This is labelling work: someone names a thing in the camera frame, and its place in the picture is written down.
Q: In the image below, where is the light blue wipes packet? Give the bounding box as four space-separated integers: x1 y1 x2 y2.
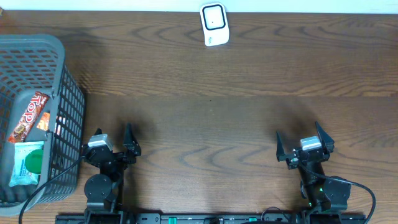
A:
9 141 44 187

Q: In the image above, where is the white barcode scanner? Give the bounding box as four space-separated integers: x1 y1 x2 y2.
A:
200 2 229 47

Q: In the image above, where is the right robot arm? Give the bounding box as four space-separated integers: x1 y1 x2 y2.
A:
276 123 351 223

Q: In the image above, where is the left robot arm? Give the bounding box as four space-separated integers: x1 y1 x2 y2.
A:
83 123 141 224

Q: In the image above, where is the grey plastic basket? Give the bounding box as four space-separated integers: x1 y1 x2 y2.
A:
1 34 85 217

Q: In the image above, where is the small orange snack box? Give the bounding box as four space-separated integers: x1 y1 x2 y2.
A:
36 112 50 131

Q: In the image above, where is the green lid jar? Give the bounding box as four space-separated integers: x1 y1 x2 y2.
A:
25 149 44 175

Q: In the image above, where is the red Top chocolate bar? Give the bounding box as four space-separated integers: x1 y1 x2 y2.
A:
7 91 50 144

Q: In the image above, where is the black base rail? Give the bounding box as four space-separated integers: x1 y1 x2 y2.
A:
55 212 366 224

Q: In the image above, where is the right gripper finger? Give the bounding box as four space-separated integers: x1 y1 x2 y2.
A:
315 121 335 153
276 132 286 162

